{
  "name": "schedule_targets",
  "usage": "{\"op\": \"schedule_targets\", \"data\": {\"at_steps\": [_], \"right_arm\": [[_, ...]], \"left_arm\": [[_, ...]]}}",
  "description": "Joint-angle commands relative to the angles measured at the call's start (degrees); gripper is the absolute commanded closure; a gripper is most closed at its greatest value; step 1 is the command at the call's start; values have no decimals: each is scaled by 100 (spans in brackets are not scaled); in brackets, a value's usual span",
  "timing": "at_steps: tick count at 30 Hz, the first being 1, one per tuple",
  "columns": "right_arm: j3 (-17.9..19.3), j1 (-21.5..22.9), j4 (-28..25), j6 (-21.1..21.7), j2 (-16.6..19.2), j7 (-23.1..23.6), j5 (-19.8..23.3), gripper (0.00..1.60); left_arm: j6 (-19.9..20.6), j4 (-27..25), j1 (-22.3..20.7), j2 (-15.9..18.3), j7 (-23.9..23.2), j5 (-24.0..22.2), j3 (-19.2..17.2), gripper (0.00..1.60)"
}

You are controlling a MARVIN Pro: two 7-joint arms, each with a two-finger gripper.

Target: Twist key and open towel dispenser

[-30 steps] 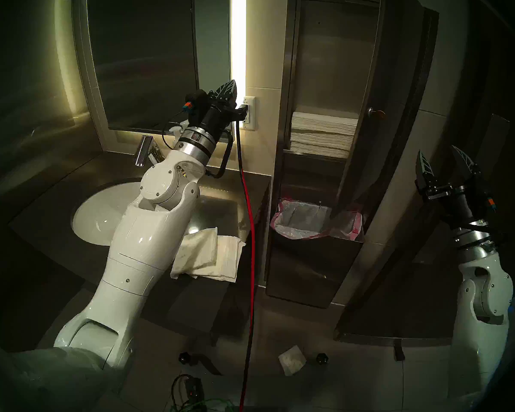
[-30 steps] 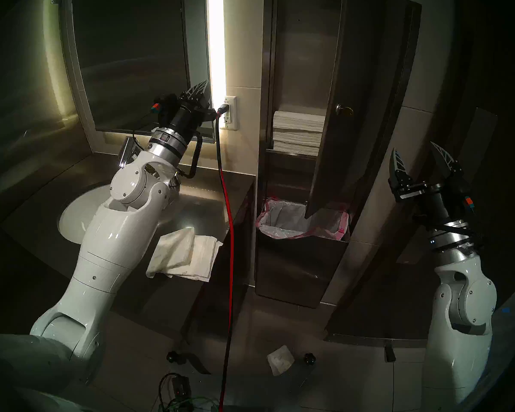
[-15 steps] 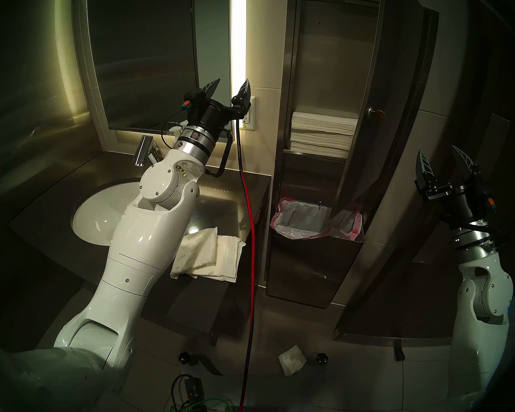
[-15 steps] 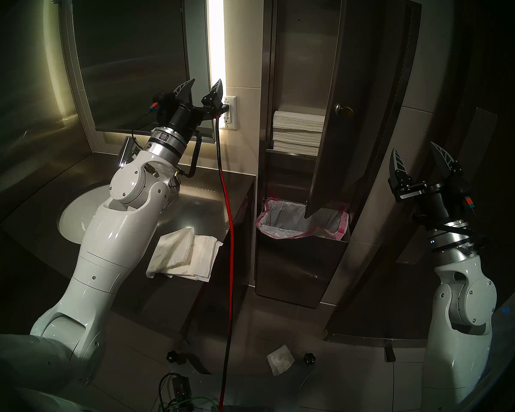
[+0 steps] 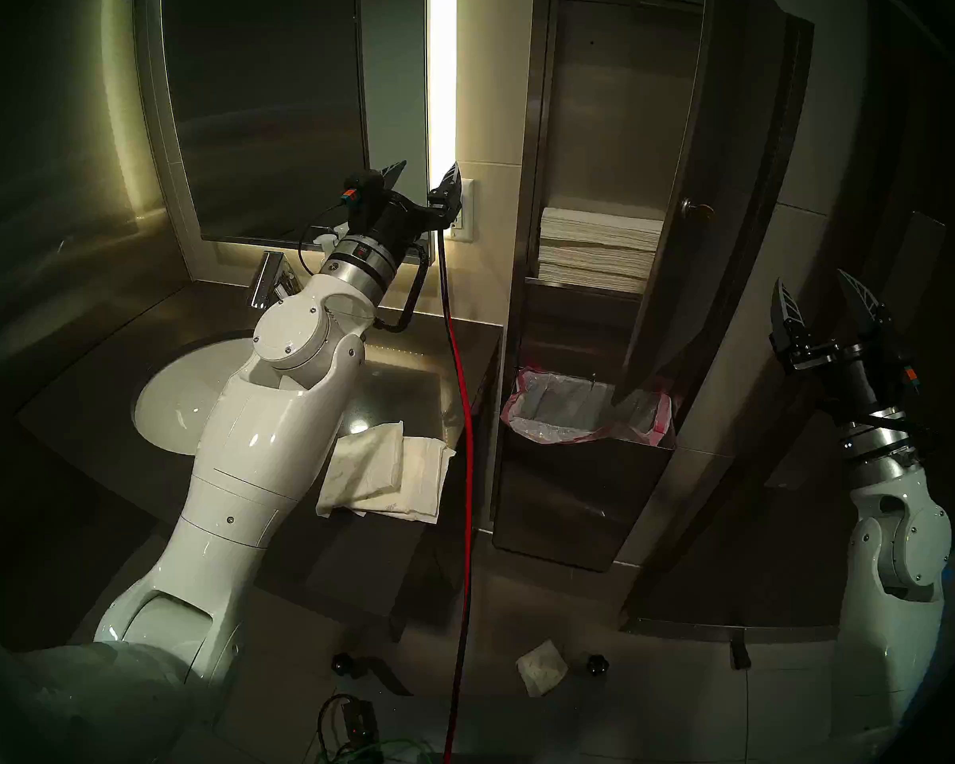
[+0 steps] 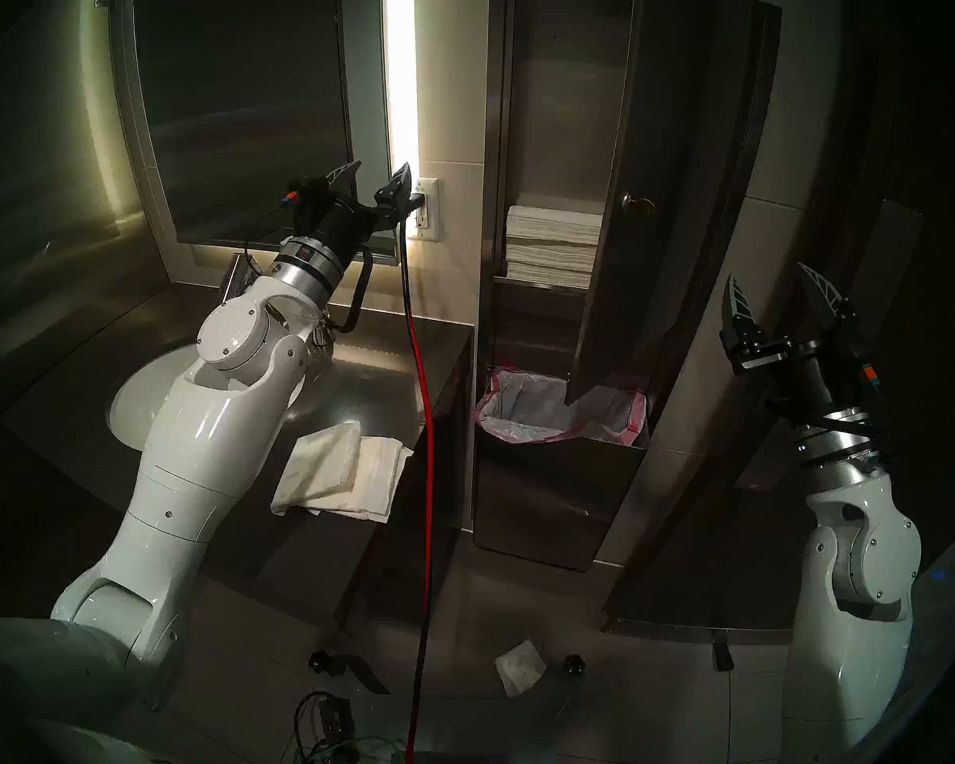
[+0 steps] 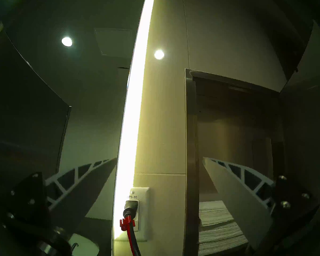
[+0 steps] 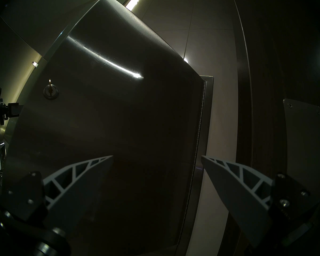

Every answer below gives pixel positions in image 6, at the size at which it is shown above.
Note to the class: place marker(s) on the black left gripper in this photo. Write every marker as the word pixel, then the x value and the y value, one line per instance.
pixel 334 221

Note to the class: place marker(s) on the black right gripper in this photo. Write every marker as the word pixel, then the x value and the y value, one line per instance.
pixel 808 380

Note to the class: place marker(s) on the stainless steel dispenser door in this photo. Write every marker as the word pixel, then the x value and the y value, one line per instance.
pixel 700 213

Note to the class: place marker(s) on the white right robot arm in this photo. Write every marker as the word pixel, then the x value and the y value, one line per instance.
pixel 851 611

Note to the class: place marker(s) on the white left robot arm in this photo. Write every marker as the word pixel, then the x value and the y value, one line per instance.
pixel 207 452

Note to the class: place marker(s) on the white folded paper towel stack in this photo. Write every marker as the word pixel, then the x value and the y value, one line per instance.
pixel 553 229

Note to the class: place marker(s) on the wrapped white paper towel pack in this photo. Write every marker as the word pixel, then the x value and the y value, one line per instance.
pixel 382 484
pixel 318 464

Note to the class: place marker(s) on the stainless steel dispenser cabinet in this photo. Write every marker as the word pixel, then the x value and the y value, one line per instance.
pixel 541 516

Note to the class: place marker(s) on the crumpled white paper towel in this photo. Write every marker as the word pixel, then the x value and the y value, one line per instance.
pixel 520 668

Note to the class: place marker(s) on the vertical white light strip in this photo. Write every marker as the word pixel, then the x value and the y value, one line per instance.
pixel 400 70

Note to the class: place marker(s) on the chrome sink faucet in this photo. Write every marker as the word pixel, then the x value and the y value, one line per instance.
pixel 237 281

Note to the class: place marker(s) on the dark wooden room door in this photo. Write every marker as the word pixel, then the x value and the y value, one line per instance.
pixel 724 547

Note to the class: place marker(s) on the pink-edged clear trash liner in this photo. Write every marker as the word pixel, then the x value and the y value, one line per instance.
pixel 541 408

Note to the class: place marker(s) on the white round sink basin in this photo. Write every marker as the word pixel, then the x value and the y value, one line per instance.
pixel 139 404

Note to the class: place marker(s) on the dark floor door stop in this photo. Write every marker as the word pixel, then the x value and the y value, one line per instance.
pixel 724 656

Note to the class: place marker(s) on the black star knob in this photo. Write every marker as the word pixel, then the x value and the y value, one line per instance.
pixel 574 665
pixel 325 663

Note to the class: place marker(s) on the black power box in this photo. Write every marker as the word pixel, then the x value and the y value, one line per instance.
pixel 338 723

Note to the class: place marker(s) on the white wall outlet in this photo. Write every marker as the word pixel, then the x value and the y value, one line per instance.
pixel 430 221

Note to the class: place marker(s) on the framed wall mirror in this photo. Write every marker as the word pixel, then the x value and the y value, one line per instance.
pixel 239 94

